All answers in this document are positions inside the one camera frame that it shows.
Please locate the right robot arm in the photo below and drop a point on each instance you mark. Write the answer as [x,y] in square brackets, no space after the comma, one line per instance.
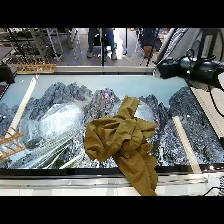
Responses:
[200,68]

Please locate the stack of wooden hangers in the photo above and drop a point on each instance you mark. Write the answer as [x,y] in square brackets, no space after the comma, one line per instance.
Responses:
[35,69]

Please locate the mustard brown garment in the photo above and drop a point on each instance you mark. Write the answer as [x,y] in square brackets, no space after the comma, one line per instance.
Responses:
[126,140]

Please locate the person's legs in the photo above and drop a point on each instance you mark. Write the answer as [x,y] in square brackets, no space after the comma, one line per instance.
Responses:
[147,43]
[91,41]

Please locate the silver frame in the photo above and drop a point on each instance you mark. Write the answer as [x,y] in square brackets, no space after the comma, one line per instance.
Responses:
[66,183]

